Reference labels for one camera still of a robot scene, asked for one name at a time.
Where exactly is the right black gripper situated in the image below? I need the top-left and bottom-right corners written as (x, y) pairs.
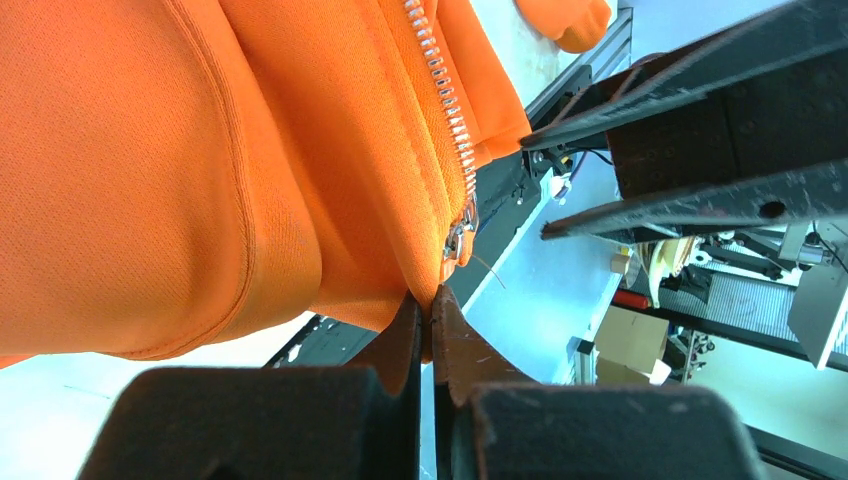
top-left (521, 0), bottom-right (847, 240)

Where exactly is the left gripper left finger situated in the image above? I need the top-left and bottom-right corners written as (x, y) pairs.
top-left (80, 297), bottom-right (422, 479)

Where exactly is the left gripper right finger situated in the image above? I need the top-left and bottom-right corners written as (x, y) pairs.
top-left (430, 286), bottom-right (767, 479)

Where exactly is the orange zip jacket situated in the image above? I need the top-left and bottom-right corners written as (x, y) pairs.
top-left (0, 0), bottom-right (614, 371)

